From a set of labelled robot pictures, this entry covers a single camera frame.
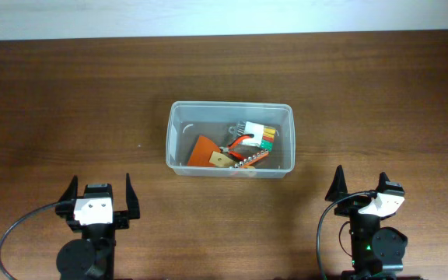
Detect clear plastic container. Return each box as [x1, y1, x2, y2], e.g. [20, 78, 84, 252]
[166, 101, 296, 178]

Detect orange socket bit rail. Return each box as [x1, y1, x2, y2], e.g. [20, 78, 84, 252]
[231, 149, 269, 169]

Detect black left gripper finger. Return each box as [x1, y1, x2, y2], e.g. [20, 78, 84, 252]
[126, 173, 140, 219]
[58, 175, 79, 203]

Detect orange scraper wooden handle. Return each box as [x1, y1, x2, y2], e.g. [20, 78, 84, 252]
[187, 135, 239, 169]

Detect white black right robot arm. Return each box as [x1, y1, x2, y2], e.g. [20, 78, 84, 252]
[316, 165, 408, 280]

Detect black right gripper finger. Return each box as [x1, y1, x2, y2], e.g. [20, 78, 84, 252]
[376, 172, 390, 193]
[324, 165, 348, 202]

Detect red handled pliers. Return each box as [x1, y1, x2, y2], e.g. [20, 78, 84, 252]
[219, 134, 254, 161]

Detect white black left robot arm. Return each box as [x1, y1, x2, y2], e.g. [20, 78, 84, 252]
[55, 174, 140, 280]

